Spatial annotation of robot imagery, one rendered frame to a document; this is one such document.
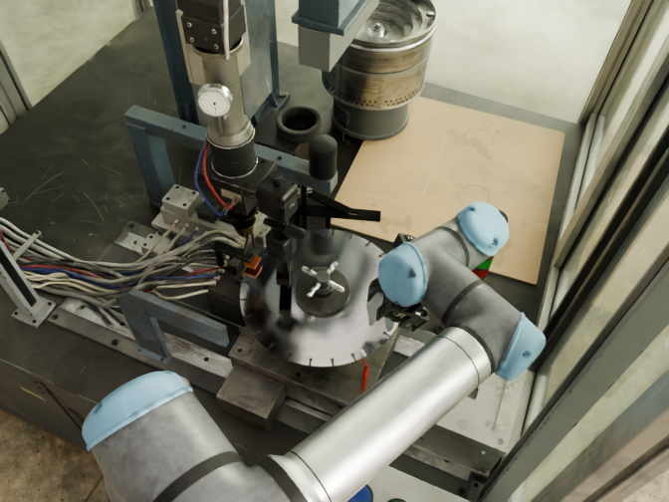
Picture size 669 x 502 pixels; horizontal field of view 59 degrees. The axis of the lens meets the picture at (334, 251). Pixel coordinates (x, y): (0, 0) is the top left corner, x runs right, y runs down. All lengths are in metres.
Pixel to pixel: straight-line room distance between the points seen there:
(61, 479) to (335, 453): 1.63
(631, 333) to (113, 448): 0.52
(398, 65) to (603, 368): 1.07
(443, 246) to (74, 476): 1.64
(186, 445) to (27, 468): 1.65
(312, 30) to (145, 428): 0.81
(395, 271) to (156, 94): 1.39
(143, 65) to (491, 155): 1.16
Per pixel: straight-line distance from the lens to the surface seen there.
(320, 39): 1.20
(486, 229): 0.83
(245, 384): 1.25
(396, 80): 1.63
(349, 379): 1.22
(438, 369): 0.68
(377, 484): 1.10
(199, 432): 0.63
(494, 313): 0.74
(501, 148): 1.85
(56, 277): 1.58
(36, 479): 2.22
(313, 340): 1.14
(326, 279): 1.15
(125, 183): 1.75
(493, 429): 1.17
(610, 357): 0.71
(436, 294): 0.76
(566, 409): 0.82
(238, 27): 0.87
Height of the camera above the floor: 1.95
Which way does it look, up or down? 52 degrees down
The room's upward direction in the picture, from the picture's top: 3 degrees clockwise
